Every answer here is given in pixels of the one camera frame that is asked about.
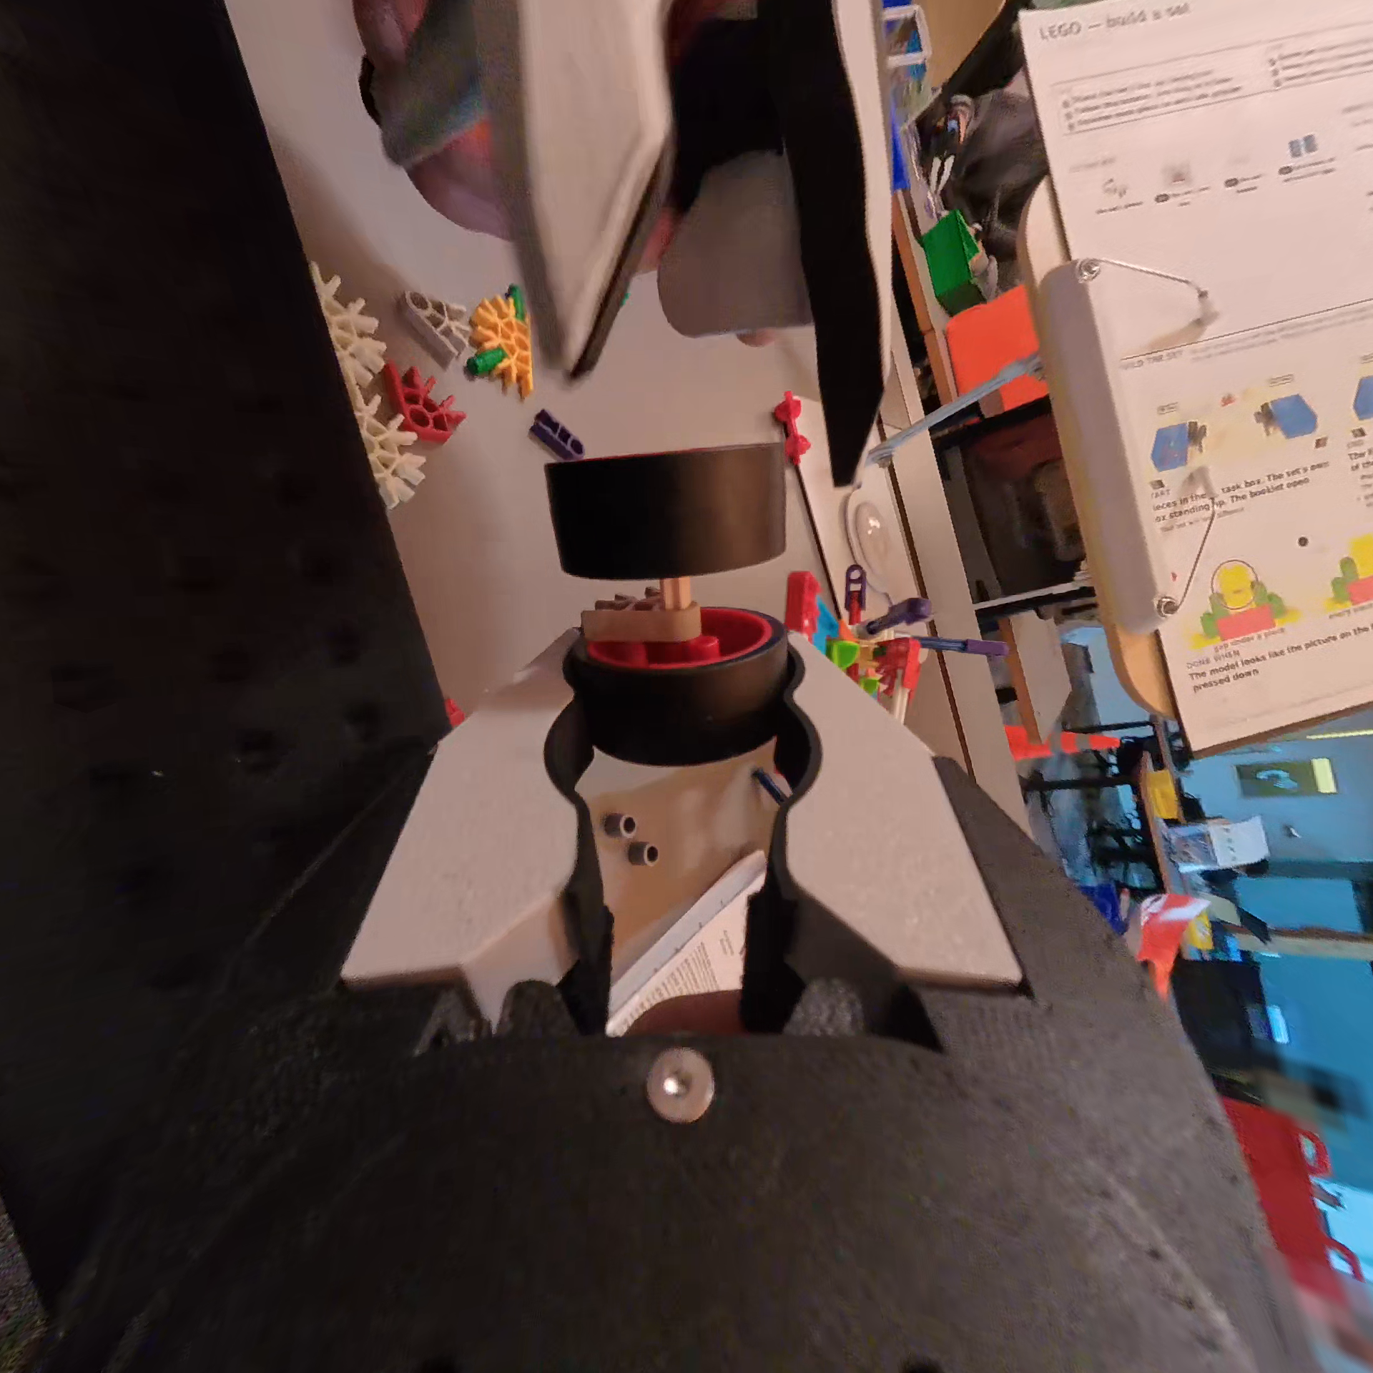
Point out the white snowflake connector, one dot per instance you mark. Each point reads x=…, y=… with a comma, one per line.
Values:
x=349, y=323
x=392, y=450

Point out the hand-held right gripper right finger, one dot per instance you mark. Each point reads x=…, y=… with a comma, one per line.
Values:
x=902, y=859

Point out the yellow fan connector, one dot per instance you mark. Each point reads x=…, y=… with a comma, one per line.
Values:
x=504, y=340

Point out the printed instruction sheet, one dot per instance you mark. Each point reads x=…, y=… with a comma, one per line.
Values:
x=1233, y=323

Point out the purple clip connector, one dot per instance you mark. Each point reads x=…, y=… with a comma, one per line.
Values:
x=557, y=432

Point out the white instruction booklet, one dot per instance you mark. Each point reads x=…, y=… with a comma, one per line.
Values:
x=687, y=944

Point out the red double-ended connector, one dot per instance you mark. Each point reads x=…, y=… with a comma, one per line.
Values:
x=792, y=424

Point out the red container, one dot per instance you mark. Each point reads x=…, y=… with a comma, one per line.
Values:
x=1287, y=1181

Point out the white axle rod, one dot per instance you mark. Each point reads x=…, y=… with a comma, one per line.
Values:
x=676, y=595

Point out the red fan connector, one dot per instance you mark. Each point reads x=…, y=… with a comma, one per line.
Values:
x=423, y=408

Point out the black perforated chair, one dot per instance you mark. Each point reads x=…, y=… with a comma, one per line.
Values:
x=161, y=537

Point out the colourful construction toy model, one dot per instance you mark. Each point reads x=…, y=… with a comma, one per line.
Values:
x=859, y=645

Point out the person's right hand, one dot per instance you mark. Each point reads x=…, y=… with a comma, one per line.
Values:
x=687, y=1014

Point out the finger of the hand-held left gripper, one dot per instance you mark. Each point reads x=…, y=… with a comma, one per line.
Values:
x=580, y=161
x=831, y=215

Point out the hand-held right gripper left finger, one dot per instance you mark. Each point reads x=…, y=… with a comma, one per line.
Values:
x=473, y=859

